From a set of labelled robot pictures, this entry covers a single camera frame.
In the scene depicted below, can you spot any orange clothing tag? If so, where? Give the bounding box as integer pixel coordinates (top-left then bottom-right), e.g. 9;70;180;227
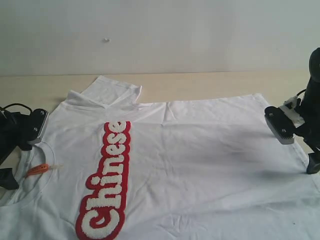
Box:
24;163;63;178

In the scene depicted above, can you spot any white t-shirt red lettering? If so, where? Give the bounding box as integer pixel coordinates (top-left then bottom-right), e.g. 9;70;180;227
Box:
0;76;320;240

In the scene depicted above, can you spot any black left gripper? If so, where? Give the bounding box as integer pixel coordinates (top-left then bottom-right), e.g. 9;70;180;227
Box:
0;111;33;190

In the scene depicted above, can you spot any black left camera cable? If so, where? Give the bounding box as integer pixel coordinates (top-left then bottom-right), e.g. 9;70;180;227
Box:
0;103;33;118

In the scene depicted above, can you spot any wrist camera black silver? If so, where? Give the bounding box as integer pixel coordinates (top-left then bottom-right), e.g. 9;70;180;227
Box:
23;108;49;145
264;106;296;145

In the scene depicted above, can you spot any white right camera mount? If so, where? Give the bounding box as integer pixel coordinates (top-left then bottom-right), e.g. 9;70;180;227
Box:
279;95;305;128

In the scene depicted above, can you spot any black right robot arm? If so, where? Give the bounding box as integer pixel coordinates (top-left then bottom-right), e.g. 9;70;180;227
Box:
297;48;320;175

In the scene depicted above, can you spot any right wrist camera black silver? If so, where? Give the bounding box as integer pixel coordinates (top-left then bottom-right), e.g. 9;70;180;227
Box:
264;106;296;145

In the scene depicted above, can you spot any left wrist camera black silver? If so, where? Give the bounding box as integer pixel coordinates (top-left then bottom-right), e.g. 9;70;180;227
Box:
23;108;49;145

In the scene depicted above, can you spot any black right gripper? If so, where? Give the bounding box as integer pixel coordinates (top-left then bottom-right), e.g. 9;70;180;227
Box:
295;99;320;174

